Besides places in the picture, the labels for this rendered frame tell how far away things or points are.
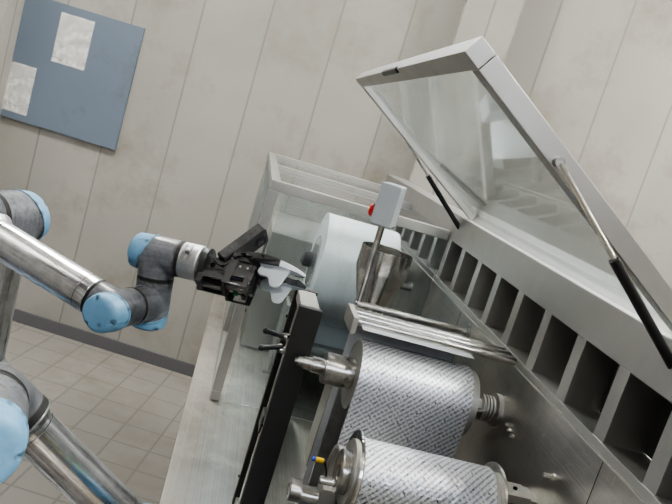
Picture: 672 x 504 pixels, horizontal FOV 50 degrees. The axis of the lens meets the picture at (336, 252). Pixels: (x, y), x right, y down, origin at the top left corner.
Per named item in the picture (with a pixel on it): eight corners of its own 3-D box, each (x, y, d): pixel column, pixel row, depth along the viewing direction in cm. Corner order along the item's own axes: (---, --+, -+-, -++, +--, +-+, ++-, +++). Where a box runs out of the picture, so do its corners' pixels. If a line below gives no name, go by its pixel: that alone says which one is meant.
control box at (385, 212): (369, 218, 174) (382, 179, 172) (395, 227, 172) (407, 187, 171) (362, 220, 167) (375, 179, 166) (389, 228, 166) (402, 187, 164)
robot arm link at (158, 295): (110, 328, 143) (118, 275, 141) (141, 318, 154) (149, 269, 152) (144, 338, 141) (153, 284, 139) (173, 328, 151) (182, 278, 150)
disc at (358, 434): (332, 489, 130) (355, 415, 128) (334, 490, 130) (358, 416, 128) (341, 536, 115) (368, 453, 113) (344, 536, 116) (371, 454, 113)
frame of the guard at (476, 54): (341, 89, 198) (362, 71, 198) (461, 235, 210) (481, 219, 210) (439, 72, 88) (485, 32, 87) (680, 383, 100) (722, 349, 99)
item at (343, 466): (347, 447, 119) (338, 494, 117) (358, 450, 119) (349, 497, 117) (337, 447, 126) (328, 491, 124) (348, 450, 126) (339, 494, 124)
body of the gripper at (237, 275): (253, 308, 143) (197, 294, 145) (266, 273, 148) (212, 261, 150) (249, 287, 137) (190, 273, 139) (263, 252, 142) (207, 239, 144)
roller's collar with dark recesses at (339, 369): (317, 375, 147) (326, 347, 146) (345, 382, 148) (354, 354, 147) (320, 387, 141) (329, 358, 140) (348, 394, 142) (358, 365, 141)
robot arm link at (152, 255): (139, 267, 152) (145, 228, 151) (187, 278, 150) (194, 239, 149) (121, 272, 144) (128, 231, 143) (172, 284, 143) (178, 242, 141)
